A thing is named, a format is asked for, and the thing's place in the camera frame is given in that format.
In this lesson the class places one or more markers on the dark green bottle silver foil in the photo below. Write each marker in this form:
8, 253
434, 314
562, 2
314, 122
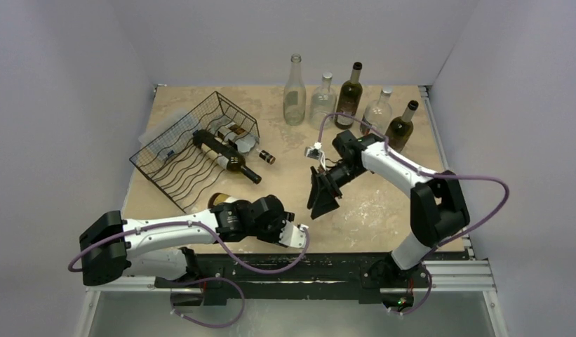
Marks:
349, 98

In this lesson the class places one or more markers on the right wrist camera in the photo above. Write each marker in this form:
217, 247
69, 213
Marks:
314, 152

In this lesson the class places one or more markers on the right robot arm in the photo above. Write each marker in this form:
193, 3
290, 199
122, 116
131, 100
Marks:
437, 206

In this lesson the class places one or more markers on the clear round bottle silver cap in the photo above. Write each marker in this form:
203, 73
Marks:
323, 102

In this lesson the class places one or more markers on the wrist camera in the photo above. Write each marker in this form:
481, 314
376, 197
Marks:
294, 235
314, 152

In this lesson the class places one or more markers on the tall clear bottle no cap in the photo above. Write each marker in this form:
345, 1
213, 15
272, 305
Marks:
294, 94

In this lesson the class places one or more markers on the clear bottle black cap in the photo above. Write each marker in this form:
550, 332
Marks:
243, 141

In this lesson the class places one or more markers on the black wire wine rack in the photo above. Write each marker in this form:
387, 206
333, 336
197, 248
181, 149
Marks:
178, 168

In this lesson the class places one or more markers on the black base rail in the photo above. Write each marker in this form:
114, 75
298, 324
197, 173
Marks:
368, 278

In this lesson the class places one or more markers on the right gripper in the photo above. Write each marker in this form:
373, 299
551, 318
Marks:
321, 184

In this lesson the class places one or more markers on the dark bottle grey foil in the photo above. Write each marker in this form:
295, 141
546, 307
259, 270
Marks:
401, 128

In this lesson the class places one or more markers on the dark bottle black cap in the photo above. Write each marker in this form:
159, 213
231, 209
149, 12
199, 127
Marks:
223, 154

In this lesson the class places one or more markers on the red wine bottle gold foil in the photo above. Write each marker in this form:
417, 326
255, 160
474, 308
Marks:
220, 198

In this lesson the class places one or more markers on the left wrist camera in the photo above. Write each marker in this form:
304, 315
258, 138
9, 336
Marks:
294, 235

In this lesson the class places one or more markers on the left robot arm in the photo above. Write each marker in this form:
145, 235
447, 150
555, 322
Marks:
113, 247

